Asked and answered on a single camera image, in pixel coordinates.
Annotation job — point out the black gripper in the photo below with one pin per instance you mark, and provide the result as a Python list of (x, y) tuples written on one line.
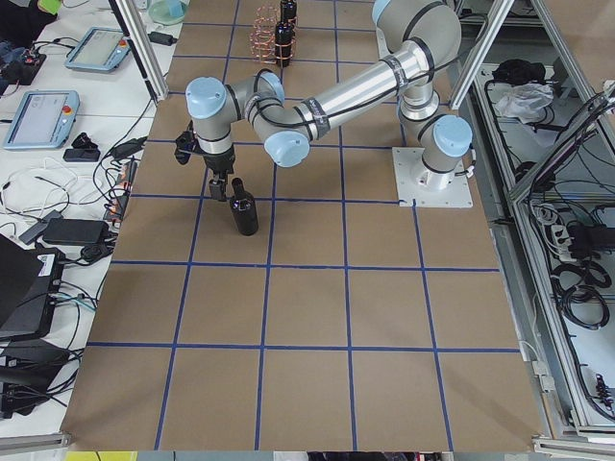
[(219, 163)]

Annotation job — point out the dark wine bottle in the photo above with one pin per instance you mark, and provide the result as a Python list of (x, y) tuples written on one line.
[(244, 210)]

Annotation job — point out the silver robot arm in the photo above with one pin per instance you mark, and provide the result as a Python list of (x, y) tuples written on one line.
[(422, 38)]

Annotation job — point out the dark bottle in basket corner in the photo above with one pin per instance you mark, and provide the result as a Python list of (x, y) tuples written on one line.
[(283, 42)]

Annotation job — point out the black laptop power brick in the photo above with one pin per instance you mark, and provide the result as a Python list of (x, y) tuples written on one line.
[(74, 232)]

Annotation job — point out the green glass plate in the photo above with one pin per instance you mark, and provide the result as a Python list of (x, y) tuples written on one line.
[(159, 13)]

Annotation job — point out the blue teach pendant far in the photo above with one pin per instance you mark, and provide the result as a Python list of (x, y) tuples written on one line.
[(100, 50)]

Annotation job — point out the blue teach pendant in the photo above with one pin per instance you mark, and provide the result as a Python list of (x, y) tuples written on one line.
[(100, 50), (43, 120)]

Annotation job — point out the blue teach pendant near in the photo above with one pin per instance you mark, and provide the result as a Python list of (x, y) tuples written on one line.
[(43, 120)]

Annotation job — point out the copper wire wine basket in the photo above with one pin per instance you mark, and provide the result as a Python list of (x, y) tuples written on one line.
[(263, 33)]

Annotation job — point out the aluminium frame post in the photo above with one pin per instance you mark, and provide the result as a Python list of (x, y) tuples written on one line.
[(130, 22)]

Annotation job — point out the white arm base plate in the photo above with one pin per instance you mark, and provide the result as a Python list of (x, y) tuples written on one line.
[(419, 186)]

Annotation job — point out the dark bottle under basket handle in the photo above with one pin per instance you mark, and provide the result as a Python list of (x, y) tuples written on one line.
[(288, 10)]

